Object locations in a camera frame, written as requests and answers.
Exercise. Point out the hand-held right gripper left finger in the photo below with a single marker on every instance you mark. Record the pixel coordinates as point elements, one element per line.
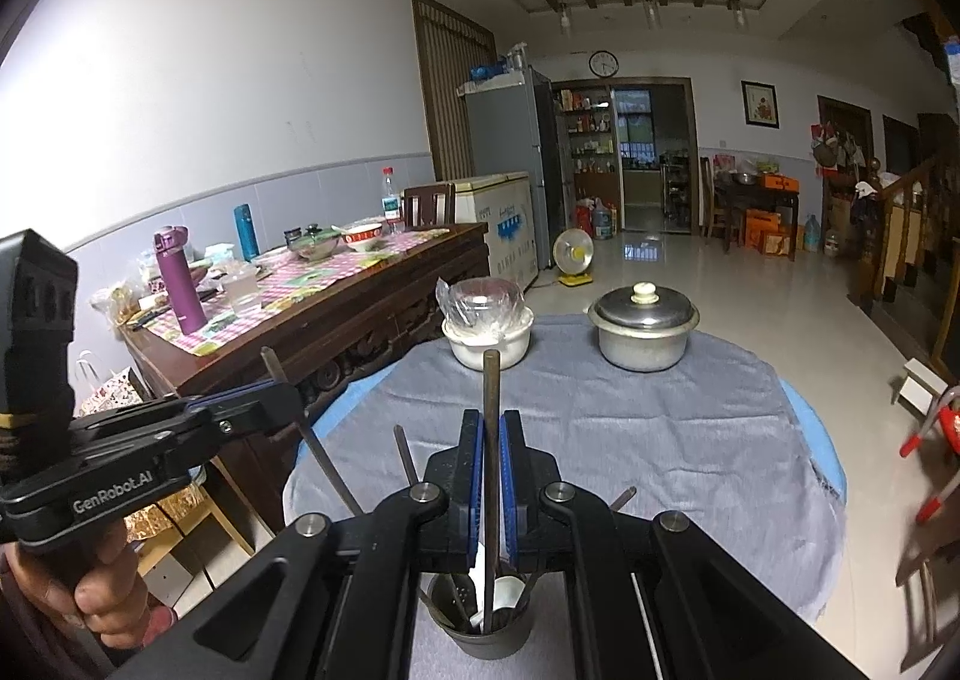
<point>472,492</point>

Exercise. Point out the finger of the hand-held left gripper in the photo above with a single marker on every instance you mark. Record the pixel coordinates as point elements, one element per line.
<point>225,401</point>
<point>247,421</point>

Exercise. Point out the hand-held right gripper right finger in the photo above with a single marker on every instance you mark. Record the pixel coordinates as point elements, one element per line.
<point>513,492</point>

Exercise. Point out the metal chopstick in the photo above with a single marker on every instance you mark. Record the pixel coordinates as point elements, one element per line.
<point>405,455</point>
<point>322,455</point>
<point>491,410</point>

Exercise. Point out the white plastic rice spoon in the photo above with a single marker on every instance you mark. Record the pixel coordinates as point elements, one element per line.
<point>508,591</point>

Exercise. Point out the black perforated utensil holder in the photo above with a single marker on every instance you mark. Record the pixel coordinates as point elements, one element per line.
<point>487,642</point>

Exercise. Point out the person's left hand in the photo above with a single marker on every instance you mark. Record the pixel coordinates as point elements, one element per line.
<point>105,597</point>

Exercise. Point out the patterned paper bag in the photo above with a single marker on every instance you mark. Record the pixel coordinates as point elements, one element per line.
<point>112,388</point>

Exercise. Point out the blue under cloth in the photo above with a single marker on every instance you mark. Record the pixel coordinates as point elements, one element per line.
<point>337,410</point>

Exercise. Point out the clear plastic container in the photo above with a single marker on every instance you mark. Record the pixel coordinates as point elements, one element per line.
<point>240,290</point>

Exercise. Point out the purple thermos flask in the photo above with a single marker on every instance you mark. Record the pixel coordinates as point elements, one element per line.
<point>180,283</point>

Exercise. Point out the grey tablecloth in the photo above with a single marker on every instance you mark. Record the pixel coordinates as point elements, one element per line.
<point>637,440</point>

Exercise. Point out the carved wooden sideboard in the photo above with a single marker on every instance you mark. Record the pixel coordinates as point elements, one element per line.
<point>337,320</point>

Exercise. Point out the white ceramic pot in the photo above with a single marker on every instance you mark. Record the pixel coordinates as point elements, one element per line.
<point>487,350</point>

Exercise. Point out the floral checked table cover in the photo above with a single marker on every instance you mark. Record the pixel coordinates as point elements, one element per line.
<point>315,271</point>

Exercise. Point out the blue thermos flask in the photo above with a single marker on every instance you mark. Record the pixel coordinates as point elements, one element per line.
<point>246,234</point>

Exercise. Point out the bowl with glass lid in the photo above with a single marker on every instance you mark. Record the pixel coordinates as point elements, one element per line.
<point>315,244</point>

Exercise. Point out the clear plastic bag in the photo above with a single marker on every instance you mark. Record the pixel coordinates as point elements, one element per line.
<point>484,301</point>

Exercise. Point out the aluminium pot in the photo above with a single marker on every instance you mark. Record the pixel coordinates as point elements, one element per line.
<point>641,350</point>

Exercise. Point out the red and white bowl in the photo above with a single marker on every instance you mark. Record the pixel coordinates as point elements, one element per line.
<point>364,239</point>

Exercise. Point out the aluminium pot lid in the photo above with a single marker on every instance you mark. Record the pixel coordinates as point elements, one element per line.
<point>645,313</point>

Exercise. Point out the small white floor fan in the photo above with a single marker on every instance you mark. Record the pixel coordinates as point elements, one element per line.
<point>574,253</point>

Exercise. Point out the clear bottle with red cap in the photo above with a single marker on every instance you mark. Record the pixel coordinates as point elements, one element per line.
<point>391,200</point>

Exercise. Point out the white chest freezer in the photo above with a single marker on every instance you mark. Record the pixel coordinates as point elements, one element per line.
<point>510,230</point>

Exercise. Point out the wooden chair back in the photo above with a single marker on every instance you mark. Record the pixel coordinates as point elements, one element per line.
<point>427,204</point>

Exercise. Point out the blue water jug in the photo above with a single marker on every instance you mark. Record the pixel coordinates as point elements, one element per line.
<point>601,221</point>

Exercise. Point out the shelf with bottles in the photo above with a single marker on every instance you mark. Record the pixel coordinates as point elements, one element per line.
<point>589,148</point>

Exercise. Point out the orange cardboard boxes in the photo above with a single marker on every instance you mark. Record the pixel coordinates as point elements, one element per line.
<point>769,234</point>

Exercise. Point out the grey refrigerator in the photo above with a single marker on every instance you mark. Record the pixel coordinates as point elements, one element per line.
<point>510,125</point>

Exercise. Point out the dark wooden side table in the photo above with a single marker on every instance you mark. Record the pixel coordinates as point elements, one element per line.
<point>750,196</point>

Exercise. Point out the white step block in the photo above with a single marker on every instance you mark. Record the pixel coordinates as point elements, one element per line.
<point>919,388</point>

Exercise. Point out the red plastic stool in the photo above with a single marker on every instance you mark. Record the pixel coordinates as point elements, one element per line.
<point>945,433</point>

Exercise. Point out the wooden stair railing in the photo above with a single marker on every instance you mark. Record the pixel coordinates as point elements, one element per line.
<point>900,230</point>

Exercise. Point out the round wall clock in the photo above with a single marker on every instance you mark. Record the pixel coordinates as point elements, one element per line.
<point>603,64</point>

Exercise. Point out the framed wall picture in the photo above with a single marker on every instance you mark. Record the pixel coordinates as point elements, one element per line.
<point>760,104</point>

